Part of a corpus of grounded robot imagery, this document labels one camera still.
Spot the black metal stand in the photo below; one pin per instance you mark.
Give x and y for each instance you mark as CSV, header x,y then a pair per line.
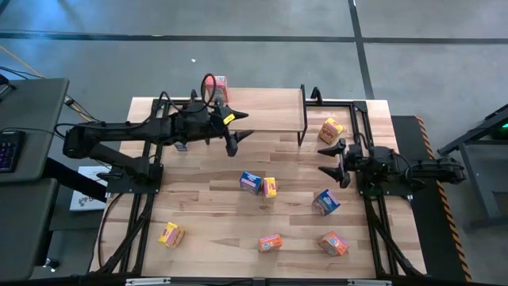
x,y
456,145

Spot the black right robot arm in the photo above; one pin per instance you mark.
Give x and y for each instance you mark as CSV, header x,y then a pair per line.
x,y
436,168

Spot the yellow Corn Pops box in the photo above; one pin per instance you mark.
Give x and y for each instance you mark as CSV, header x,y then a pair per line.
x,y
171,235
270,187
330,131

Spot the backlit black keyboard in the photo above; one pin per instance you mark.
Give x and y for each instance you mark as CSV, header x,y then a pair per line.
x,y
10,153

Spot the orange Frosted Mini Wheats box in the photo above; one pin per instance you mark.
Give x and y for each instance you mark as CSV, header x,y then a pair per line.
x,y
333,244
270,243
222,89

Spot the black beam between desks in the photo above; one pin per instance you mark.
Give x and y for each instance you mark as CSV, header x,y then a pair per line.
x,y
71,178

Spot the blue Frosted Flakes box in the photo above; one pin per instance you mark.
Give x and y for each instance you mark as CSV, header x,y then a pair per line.
x,y
181,147
325,202
250,182

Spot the black device with green light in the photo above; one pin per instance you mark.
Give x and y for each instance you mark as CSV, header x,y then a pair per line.
x,y
501,130

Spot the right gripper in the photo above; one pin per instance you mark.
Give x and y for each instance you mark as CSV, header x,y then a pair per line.
x,y
369,165

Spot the desk caster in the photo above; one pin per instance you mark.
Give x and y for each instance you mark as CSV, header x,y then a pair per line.
x,y
51,264

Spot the white printed sheet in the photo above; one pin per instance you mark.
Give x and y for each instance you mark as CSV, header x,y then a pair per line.
x,y
85,198

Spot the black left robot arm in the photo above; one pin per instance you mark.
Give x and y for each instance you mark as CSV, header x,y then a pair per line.
x,y
119,129

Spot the black aluminium rig frame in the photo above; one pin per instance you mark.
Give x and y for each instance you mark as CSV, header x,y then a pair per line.
x,y
327,104

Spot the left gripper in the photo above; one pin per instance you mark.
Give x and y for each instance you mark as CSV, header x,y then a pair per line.
x,y
198,123

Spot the gray desk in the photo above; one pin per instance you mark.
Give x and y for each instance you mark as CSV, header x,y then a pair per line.
x,y
24,230
35,111

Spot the silver aluminium profile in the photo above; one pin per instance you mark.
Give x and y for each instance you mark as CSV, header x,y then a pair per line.
x,y
369,283
147,281

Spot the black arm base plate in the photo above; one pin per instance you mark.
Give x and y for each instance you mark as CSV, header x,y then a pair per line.
x,y
401,190
119,184

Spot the wooden shelf with black frame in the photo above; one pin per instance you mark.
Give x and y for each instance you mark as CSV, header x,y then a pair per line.
x,y
270,111

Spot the black mat with hazard stripe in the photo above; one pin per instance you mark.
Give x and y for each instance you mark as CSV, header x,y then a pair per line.
x,y
426,222

